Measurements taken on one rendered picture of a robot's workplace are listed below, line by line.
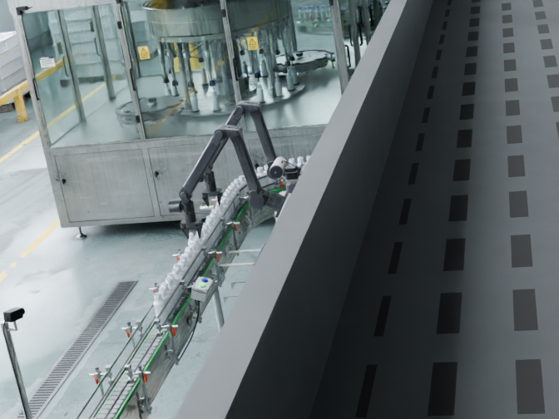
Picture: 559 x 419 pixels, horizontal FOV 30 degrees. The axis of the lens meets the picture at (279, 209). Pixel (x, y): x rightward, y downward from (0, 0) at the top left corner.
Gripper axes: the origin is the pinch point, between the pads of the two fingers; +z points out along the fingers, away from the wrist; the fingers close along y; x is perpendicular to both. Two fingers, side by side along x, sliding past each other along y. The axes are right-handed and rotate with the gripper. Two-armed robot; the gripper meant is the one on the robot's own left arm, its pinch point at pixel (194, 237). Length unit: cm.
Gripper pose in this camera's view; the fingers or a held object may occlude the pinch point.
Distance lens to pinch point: 542.4
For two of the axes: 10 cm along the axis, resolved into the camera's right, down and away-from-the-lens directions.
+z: 1.4, 9.3, 3.4
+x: 2.1, -3.7, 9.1
